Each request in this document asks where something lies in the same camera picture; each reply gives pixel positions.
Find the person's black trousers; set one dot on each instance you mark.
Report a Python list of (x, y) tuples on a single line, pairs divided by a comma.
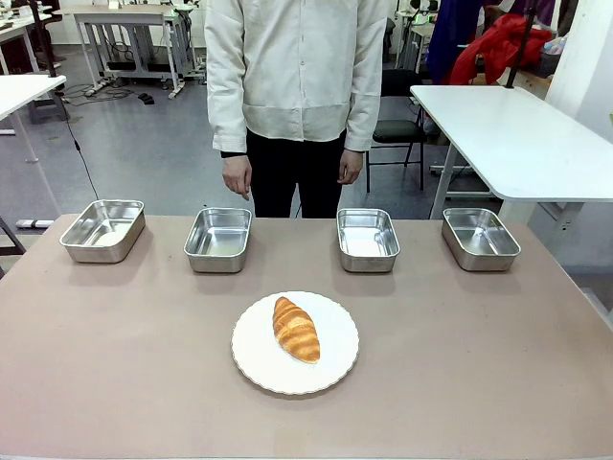
[(296, 177)]

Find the steel rectangular container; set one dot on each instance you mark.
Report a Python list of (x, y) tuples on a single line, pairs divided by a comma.
[(367, 239), (219, 239), (103, 231), (480, 238)]

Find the white power strip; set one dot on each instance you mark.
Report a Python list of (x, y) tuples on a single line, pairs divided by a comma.
[(34, 223)]

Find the person's left hand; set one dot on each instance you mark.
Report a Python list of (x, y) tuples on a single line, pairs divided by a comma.
[(349, 168)]

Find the person's cream shirt torso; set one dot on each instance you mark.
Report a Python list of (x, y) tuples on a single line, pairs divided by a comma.
[(297, 67)]

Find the black wristband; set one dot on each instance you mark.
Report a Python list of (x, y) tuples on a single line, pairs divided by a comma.
[(233, 154)]

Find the white scalloped plate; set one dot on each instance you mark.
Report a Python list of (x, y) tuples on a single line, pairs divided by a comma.
[(254, 350)]

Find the red jacket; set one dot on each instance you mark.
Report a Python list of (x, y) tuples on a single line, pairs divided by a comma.
[(498, 48)]

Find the black camera pole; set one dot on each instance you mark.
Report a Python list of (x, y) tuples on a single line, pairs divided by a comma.
[(521, 43)]

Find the grey workbench with frame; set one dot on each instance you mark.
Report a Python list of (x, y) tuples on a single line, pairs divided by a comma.
[(134, 38)]

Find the golden brown croissant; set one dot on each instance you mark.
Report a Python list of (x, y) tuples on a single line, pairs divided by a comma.
[(296, 330)]

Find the person's right forearm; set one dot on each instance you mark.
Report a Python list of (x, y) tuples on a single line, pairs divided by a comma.
[(224, 96)]

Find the person's left forearm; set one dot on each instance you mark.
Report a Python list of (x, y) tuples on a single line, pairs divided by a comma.
[(366, 96)]

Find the white desk with black pole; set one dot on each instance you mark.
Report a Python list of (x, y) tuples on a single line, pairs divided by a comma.
[(24, 96)]

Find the white side table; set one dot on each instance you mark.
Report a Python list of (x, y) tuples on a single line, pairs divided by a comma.
[(522, 139)]

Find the person's right hand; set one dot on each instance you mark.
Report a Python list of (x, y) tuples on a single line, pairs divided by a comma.
[(237, 173)]

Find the black folding chair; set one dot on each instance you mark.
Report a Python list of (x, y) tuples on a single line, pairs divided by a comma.
[(400, 120)]

